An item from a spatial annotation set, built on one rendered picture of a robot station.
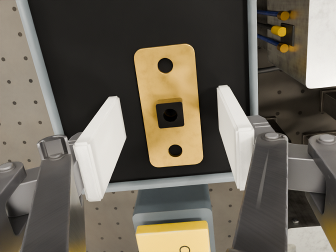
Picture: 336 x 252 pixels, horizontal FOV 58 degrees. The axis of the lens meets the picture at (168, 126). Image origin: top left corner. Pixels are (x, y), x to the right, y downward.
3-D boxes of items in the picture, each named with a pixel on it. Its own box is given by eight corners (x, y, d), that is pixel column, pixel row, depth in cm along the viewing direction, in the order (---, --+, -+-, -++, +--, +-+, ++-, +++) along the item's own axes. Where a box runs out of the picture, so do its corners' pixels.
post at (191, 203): (196, 112, 69) (220, 270, 28) (163, 116, 70) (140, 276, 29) (193, 80, 66) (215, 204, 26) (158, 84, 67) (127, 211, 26)
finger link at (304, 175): (264, 165, 11) (350, 158, 11) (238, 116, 16) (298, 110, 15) (264, 199, 12) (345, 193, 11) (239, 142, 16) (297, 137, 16)
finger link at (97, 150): (102, 202, 14) (86, 203, 14) (126, 138, 20) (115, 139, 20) (88, 143, 13) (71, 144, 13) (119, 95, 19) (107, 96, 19)
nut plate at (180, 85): (203, 161, 22) (204, 170, 21) (151, 165, 22) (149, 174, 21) (193, 42, 19) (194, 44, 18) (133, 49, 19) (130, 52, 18)
